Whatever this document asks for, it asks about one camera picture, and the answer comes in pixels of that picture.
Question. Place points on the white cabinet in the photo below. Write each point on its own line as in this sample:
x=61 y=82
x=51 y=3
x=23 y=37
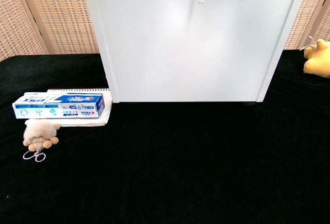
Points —
x=185 y=54

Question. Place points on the woven rattan folding screen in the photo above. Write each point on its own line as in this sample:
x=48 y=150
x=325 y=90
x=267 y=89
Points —
x=59 y=15
x=309 y=7

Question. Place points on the white ribbon tag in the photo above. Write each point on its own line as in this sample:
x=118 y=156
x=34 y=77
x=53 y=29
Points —
x=309 y=46

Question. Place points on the yellow plush toy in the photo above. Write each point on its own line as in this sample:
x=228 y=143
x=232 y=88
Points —
x=318 y=63

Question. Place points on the white spiral notebook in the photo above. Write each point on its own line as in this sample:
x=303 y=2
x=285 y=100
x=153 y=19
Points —
x=103 y=121

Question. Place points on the black tablecloth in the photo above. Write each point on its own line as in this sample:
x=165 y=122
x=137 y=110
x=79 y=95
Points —
x=165 y=162

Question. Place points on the blue white toothpaste box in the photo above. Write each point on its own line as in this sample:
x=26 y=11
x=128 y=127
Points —
x=59 y=108

